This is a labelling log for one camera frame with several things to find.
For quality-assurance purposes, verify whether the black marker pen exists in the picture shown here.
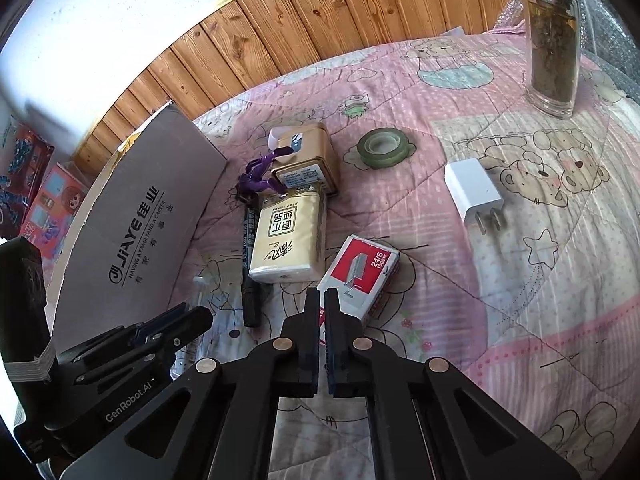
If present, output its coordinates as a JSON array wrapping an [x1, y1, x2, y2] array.
[[241, 205, 262, 328]]

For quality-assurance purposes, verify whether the red staples box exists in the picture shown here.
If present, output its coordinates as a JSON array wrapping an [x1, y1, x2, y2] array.
[[318, 235, 400, 325]]

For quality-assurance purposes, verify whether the beige tissue pack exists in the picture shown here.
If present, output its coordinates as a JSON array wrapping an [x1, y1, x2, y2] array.
[[250, 184, 326, 284]]

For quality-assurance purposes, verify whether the purple twisted cord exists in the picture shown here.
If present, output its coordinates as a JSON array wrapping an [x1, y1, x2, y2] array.
[[236, 146, 298, 196]]

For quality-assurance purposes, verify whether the gold tea tin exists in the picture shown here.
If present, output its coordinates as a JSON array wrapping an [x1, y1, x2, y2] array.
[[271, 122, 341, 195]]

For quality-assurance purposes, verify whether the white power adapter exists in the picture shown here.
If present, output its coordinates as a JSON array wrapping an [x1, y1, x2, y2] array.
[[444, 158, 506, 235]]

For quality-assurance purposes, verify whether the green tape roll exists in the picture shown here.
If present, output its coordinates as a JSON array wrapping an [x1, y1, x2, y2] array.
[[357, 128, 410, 169]]

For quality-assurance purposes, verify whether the pink mini stapler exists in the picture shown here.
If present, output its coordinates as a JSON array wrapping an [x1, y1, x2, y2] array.
[[268, 127, 304, 153]]

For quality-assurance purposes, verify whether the white cardboard box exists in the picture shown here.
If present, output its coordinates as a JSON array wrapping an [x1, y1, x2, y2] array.
[[46, 102, 227, 352]]

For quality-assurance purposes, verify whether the pink toy washing box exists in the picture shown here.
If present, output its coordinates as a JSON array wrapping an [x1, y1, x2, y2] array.
[[20, 164, 88, 260]]

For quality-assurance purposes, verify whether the pink cartoon quilt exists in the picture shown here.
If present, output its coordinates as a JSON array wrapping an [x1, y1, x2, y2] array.
[[172, 34, 639, 479]]

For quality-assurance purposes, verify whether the dark robot toy box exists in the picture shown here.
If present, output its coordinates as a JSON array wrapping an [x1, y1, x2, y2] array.
[[0, 115, 54, 240]]

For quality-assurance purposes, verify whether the glass tea bottle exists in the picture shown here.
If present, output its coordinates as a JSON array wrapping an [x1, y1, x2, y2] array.
[[523, 0, 580, 118]]

